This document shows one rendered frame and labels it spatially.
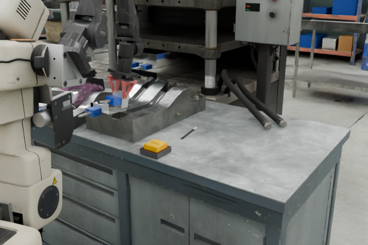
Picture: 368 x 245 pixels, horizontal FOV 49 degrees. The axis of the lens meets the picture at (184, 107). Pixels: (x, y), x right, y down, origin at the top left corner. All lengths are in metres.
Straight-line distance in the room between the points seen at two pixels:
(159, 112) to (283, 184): 0.60
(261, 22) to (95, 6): 1.09
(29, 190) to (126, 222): 0.55
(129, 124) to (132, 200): 0.31
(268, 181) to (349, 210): 1.58
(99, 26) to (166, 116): 0.60
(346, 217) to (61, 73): 2.07
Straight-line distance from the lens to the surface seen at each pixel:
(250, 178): 1.28
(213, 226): 1.42
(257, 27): 2.11
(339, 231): 2.58
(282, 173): 1.33
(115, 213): 1.74
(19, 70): 1.12
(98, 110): 1.60
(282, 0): 2.05
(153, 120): 1.58
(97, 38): 1.18
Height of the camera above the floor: 1.39
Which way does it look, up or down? 18 degrees down
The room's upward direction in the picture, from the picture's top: straight up
